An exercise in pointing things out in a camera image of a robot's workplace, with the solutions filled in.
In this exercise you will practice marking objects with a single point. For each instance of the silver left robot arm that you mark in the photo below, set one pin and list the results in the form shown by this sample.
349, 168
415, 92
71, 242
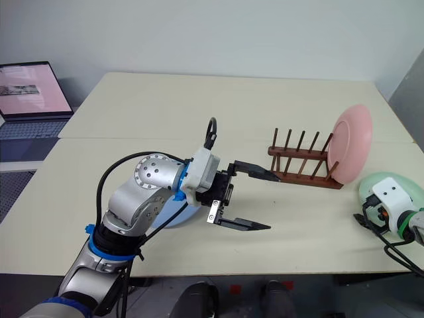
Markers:
155, 174

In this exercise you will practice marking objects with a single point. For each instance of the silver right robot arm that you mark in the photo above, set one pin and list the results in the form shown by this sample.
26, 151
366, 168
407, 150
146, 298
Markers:
415, 225

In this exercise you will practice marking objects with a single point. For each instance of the open laptop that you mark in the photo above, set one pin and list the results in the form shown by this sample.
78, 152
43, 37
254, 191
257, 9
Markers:
30, 92

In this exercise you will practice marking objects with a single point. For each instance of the black perforated mat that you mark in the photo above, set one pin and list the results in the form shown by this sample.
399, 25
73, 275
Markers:
13, 192

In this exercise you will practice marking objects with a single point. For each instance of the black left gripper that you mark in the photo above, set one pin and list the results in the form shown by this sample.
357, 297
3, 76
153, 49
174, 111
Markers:
221, 189

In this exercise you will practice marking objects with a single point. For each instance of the grey partition panel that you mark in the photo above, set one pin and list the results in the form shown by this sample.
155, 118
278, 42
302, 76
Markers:
409, 92

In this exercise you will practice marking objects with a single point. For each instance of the blue plate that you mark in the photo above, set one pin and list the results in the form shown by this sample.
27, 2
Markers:
185, 217

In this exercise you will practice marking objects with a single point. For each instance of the wooden dish rack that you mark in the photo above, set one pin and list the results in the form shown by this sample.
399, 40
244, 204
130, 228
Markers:
298, 177

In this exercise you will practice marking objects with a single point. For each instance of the pink plate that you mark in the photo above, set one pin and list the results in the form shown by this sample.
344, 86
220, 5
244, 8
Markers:
351, 145

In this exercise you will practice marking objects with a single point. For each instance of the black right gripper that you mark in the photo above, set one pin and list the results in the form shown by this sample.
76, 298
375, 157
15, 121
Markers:
376, 212

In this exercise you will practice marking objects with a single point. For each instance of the dark rounded shape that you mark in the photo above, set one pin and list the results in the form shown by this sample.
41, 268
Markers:
278, 298
195, 299

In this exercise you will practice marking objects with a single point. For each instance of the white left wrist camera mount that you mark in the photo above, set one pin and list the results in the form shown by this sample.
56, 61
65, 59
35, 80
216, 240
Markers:
202, 169

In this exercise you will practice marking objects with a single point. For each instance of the green plate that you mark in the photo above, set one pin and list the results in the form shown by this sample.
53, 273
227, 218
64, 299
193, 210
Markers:
367, 187

